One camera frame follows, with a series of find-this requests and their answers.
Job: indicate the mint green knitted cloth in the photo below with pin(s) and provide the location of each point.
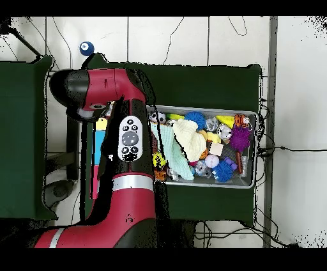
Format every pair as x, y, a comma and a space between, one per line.
176, 158

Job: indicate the cream knitted cloth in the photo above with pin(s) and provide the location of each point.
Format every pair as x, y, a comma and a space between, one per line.
190, 140

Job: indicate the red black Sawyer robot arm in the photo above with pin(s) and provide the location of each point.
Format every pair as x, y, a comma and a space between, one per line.
109, 84

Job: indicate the wooden box with three holes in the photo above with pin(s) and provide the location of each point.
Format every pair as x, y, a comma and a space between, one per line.
99, 148

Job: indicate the metal mesh bin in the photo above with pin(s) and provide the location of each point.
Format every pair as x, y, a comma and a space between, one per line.
217, 182

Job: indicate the small soccer ball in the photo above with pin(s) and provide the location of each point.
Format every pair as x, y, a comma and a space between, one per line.
159, 117

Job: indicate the large yellow ball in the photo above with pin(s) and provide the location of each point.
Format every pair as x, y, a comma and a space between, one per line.
159, 160

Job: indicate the blue spiky ball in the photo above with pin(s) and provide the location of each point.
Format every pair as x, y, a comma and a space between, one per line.
222, 171
196, 119

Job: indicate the white baseball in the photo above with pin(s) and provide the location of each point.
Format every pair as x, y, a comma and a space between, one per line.
212, 161

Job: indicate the dark green tablecloth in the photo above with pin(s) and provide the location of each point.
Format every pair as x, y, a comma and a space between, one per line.
204, 84

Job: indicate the purple spiky ball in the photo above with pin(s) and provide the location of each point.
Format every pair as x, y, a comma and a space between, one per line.
240, 138

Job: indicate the orange striped tiger plush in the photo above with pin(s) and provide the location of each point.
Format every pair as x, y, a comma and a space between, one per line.
240, 120

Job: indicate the dark blue ball white spot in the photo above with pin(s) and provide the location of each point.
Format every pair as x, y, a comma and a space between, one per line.
86, 49

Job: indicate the dark green side table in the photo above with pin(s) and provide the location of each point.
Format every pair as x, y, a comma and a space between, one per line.
23, 115

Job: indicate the grey metal rail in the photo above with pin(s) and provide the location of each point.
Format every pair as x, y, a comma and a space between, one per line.
272, 51

